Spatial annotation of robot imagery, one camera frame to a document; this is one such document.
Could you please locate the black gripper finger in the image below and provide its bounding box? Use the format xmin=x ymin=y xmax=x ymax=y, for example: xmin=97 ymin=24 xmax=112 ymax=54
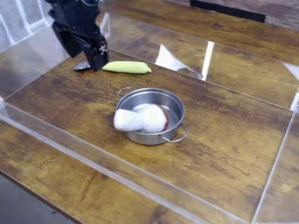
xmin=82 ymin=38 xmax=108 ymax=71
xmin=50 ymin=22 xmax=81 ymax=57

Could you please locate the silver metal pot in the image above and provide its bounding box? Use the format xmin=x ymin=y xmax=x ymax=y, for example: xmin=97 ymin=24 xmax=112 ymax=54
xmin=113 ymin=87 xmax=188 ymax=145

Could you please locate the yellow handled metal spoon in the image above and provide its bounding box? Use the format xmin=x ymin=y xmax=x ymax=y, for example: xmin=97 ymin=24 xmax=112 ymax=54
xmin=73 ymin=61 xmax=152 ymax=74

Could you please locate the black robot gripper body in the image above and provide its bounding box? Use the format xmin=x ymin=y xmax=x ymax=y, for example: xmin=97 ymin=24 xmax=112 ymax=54
xmin=44 ymin=0 xmax=104 ymax=48

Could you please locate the black bar in background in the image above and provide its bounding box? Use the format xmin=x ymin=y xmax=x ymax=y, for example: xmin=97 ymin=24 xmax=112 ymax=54
xmin=189 ymin=0 xmax=266 ymax=23

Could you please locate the white and red plush mushroom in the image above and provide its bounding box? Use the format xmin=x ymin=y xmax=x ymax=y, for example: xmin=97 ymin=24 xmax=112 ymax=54
xmin=113 ymin=104 xmax=168 ymax=134

